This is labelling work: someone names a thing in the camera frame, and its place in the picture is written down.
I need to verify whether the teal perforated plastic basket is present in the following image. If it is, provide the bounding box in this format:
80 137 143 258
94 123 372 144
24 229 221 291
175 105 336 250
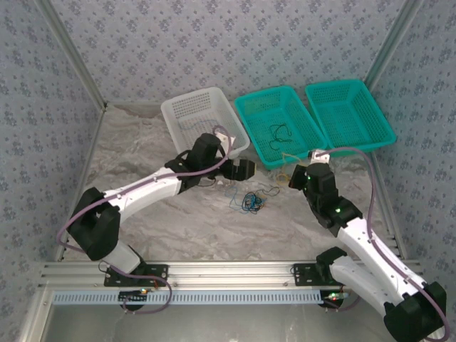
304 78 398 157
233 85 328 171

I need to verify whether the aluminium frame post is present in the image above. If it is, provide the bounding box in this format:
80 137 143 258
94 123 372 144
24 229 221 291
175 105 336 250
365 0 427 93
33 0 108 110

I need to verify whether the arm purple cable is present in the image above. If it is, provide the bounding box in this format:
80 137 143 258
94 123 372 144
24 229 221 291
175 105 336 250
56 125 237 316
320 146 449 339

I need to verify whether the small circuit board with LED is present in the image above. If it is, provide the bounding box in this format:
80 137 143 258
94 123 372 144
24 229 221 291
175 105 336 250
118 289 150 308
321 290 353 310

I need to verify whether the grey metal base panel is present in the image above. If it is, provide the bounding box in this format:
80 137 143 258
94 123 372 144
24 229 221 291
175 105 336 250
19 287 446 342

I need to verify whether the white slotted cable duct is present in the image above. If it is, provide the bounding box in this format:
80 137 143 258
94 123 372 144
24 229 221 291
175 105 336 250
52 289 328 306

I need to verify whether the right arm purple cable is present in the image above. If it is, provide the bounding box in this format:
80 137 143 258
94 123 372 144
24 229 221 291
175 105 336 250
320 146 449 339

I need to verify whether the white perforated plastic basket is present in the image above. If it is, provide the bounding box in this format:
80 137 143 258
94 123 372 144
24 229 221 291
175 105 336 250
160 86 251 160

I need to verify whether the long aluminium mounting rail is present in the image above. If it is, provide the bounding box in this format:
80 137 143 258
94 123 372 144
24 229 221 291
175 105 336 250
31 261 425 289

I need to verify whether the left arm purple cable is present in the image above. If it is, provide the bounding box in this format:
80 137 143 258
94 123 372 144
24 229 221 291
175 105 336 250
56 125 237 316

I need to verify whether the aluminium table side rail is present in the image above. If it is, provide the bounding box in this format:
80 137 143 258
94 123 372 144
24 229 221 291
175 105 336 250
55 106 108 263
365 151 409 261

